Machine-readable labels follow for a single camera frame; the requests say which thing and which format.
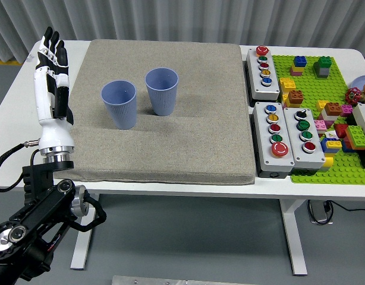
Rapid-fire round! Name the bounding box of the large yellow toy brick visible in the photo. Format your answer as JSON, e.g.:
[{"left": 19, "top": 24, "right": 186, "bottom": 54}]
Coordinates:
[{"left": 279, "top": 77, "right": 297, "bottom": 96}]

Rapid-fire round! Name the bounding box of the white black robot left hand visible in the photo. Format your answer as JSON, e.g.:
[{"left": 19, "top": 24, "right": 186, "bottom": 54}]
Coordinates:
[{"left": 33, "top": 26, "right": 76, "bottom": 150}]

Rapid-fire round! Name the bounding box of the grey pleated curtain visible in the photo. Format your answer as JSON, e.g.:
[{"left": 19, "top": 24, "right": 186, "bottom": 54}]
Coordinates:
[{"left": 0, "top": 0, "right": 365, "bottom": 65}]

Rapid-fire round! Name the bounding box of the white table leg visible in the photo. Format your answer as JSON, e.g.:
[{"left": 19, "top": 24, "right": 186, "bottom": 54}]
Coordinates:
[
  {"left": 70, "top": 193, "right": 100, "bottom": 270},
  {"left": 279, "top": 198, "right": 308, "bottom": 276}
]

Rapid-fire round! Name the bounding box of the light blue plate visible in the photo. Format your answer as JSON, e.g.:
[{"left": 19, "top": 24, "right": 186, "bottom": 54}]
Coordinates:
[{"left": 350, "top": 75, "right": 365, "bottom": 90}]

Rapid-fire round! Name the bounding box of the five-button box, small red stop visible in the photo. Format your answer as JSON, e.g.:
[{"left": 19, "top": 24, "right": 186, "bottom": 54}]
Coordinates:
[{"left": 243, "top": 46, "right": 281, "bottom": 102}]

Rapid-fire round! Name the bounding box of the green grey brick stack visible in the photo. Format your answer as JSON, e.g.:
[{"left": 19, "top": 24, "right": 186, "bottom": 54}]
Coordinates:
[{"left": 313, "top": 56, "right": 332, "bottom": 78}]

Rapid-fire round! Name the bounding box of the grey-brown fabric mat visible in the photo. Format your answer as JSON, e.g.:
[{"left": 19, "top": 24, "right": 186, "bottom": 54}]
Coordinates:
[{"left": 53, "top": 39, "right": 257, "bottom": 186}]

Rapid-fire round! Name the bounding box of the black floor cable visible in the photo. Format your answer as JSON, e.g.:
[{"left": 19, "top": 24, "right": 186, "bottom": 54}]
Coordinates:
[{"left": 328, "top": 200, "right": 365, "bottom": 213}]

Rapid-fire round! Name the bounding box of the red toy brick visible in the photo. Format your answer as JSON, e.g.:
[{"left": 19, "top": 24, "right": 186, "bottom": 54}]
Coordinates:
[{"left": 333, "top": 123, "right": 350, "bottom": 139}]

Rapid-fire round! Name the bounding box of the grey floor power strip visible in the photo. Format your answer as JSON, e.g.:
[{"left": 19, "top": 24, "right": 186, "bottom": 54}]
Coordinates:
[{"left": 307, "top": 200, "right": 333, "bottom": 225}]

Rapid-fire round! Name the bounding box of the yellow round toy brick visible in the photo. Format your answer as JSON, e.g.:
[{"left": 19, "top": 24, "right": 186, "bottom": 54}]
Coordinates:
[{"left": 320, "top": 156, "right": 334, "bottom": 173}]

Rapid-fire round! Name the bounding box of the red toy valve wheel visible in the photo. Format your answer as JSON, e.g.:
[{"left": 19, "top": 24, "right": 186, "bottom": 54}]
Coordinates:
[{"left": 345, "top": 87, "right": 362, "bottom": 105}]

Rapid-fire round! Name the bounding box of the button box with black selector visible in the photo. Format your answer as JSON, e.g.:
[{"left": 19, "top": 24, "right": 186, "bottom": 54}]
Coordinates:
[{"left": 283, "top": 107, "right": 326, "bottom": 176}]

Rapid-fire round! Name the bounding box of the white button box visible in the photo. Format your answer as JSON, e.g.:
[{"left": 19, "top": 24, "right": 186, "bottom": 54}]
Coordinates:
[{"left": 351, "top": 103, "right": 365, "bottom": 163}]

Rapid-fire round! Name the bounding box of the brown white brick stack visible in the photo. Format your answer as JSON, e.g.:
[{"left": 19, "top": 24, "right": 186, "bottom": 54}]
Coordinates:
[{"left": 321, "top": 102, "right": 344, "bottom": 122}]

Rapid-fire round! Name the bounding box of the blue yellow pink brick stack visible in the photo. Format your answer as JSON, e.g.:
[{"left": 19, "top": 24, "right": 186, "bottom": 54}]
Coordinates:
[{"left": 290, "top": 55, "right": 308, "bottom": 77}]

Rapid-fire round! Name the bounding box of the five-button box, large red stop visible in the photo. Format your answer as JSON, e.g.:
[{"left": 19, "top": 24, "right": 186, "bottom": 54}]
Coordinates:
[{"left": 252, "top": 102, "right": 295, "bottom": 179}]

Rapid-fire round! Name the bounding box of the green brick baseplate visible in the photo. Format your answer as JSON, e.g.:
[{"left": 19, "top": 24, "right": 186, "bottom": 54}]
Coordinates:
[{"left": 271, "top": 55, "right": 365, "bottom": 185}]

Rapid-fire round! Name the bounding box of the blue ribbed cup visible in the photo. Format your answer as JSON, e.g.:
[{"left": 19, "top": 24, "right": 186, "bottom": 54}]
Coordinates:
[
  {"left": 144, "top": 67, "right": 180, "bottom": 116},
  {"left": 100, "top": 80, "right": 138, "bottom": 130}
]

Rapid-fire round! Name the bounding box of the brown yellow brick stack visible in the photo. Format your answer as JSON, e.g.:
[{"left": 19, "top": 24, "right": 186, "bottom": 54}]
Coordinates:
[{"left": 282, "top": 90, "right": 305, "bottom": 108}]

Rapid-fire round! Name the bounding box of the green orange brick stack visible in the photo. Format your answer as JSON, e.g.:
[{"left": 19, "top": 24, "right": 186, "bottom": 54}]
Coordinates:
[{"left": 345, "top": 125, "right": 365, "bottom": 150}]

